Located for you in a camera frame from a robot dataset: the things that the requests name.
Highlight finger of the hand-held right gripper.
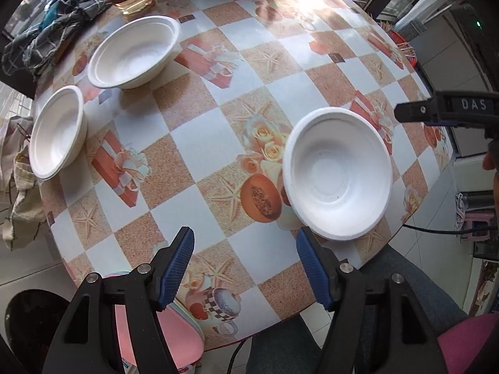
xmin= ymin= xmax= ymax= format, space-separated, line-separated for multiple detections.
xmin=394 ymin=98 xmax=439 ymax=123

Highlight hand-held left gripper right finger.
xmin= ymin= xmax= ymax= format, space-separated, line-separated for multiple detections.
xmin=295 ymin=226 xmax=449 ymax=374

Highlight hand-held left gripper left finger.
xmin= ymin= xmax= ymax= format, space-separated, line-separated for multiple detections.
xmin=41 ymin=226 xmax=196 ymax=374

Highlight white paper bowl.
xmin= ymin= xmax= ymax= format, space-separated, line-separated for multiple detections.
xmin=29 ymin=85 xmax=89 ymax=181
xmin=282 ymin=107 xmax=394 ymax=241
xmin=87 ymin=16 xmax=182 ymax=90

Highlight person's right hand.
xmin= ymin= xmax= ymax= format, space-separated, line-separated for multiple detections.
xmin=482 ymin=149 xmax=499 ymax=212

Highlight pink plastic stool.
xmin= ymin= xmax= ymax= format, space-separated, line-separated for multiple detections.
xmin=104 ymin=271 xmax=206 ymax=374

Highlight red toothpick holder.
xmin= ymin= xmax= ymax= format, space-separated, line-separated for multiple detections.
xmin=380 ymin=21 xmax=419 ymax=68

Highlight person's jeans legs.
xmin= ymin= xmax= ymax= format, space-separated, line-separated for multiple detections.
xmin=245 ymin=245 xmax=469 ymax=374

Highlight small pink stool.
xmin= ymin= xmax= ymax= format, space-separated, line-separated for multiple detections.
xmin=459 ymin=209 xmax=499 ymax=244

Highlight checkered printed tablecloth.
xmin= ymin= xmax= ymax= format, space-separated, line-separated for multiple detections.
xmin=33 ymin=0 xmax=457 ymax=353

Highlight black bin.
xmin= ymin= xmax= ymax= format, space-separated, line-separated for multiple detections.
xmin=4 ymin=288 xmax=75 ymax=374

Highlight pink clothing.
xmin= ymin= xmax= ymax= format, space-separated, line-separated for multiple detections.
xmin=437 ymin=311 xmax=499 ymax=374

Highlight beige hanging cloth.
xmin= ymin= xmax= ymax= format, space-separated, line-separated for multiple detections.
xmin=0 ymin=116 xmax=46 ymax=251

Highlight plaid grey cloth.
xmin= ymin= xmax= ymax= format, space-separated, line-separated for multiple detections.
xmin=2 ymin=0 xmax=114 ymax=82

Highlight black cable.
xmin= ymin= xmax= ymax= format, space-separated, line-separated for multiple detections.
xmin=403 ymin=223 xmax=499 ymax=237

